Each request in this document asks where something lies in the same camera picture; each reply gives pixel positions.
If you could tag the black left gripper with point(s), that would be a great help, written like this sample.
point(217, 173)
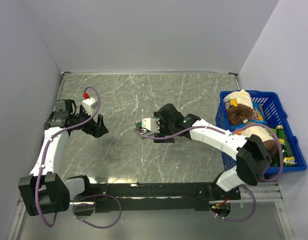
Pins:
point(96, 129)

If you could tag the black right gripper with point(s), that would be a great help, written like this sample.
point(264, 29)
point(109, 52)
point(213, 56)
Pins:
point(161, 132)

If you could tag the grey-brown glasses case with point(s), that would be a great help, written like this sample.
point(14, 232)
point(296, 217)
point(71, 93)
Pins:
point(143, 131)

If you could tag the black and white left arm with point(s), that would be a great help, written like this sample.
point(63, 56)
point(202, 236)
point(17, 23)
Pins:
point(58, 127)

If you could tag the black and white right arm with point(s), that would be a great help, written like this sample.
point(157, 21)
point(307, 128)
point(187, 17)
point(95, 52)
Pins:
point(249, 152)

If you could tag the brown plush toy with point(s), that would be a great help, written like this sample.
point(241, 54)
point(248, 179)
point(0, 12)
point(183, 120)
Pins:
point(237, 114)

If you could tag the blue Lays chip bag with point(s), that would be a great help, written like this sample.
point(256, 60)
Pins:
point(258, 114)

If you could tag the blue plastic basket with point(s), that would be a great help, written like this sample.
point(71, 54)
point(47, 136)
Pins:
point(274, 115)

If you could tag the green glass bottle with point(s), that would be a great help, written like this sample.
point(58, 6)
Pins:
point(286, 149)

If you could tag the yellow green snack packet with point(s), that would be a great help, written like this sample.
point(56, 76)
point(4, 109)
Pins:
point(289, 161)

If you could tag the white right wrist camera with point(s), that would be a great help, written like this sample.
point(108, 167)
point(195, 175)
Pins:
point(151, 124)

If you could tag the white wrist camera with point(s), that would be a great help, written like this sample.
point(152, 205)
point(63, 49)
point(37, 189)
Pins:
point(151, 124)
point(89, 103)

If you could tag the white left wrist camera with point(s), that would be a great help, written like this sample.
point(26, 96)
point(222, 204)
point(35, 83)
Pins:
point(89, 103)

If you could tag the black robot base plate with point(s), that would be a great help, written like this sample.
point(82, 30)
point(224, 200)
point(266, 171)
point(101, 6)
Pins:
point(107, 197)

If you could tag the aluminium frame rail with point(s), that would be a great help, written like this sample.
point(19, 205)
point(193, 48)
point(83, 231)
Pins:
point(266, 192)

